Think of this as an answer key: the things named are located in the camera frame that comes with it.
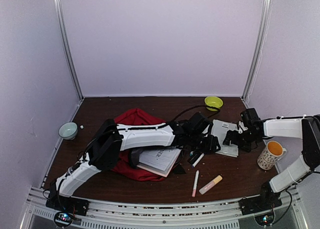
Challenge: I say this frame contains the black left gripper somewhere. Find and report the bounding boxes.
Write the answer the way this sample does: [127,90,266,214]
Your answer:
[188,132,222,153]

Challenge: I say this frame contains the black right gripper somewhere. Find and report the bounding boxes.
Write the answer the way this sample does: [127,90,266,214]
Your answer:
[222,129,259,152]

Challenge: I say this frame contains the white grey barcode book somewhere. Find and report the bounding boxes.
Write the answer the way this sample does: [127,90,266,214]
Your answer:
[211,119,239,158]

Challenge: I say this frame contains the black pink highlighter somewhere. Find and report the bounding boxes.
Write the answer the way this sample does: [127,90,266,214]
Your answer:
[187,150,202,165]

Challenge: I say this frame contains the purple capped white marker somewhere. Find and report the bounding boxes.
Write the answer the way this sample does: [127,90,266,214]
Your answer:
[191,153,205,168]

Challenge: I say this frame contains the white book pink flowers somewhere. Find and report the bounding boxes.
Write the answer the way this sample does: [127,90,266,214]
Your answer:
[137,147,182,178]

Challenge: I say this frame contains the red student backpack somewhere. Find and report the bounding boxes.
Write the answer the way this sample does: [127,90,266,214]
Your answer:
[112,108,175,182]

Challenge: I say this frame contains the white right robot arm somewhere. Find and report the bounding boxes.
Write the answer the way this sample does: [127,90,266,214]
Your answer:
[223,108,320,210]

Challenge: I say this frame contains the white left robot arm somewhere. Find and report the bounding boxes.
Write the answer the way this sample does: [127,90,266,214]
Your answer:
[48,118,221,211]

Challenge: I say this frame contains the yellow green plastic bowl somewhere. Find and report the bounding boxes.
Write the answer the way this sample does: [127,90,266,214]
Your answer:
[204,96,224,112]

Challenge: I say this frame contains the patterned mug orange inside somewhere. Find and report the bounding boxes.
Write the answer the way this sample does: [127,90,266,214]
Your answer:
[257,140,287,171]

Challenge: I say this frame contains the pastel yellow pink highlighter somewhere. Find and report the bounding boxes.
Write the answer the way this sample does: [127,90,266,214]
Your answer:
[199,175,223,195]

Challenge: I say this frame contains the pink capped white marker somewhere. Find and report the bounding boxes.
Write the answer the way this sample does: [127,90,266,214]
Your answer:
[191,170,200,198]

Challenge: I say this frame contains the pale celadon ceramic bowl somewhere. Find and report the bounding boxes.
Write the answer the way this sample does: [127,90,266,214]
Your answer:
[58,122,78,140]

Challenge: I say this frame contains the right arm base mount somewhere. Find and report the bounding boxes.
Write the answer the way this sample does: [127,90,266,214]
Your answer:
[238,184,282,215]

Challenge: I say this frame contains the aluminium front rail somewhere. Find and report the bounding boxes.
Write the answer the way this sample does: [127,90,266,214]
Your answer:
[17,187,310,229]

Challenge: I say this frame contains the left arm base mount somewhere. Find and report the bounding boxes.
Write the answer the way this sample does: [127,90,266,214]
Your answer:
[45,179,89,216]

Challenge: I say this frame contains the right aluminium corner post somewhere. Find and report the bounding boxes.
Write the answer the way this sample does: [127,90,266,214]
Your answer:
[242,0,272,107]

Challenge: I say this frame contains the aluminium corner post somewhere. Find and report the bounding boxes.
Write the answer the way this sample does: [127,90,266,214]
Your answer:
[53,0,84,101]
[242,0,272,107]

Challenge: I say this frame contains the left aluminium corner post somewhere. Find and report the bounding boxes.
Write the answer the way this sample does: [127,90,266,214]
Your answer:
[53,0,84,101]

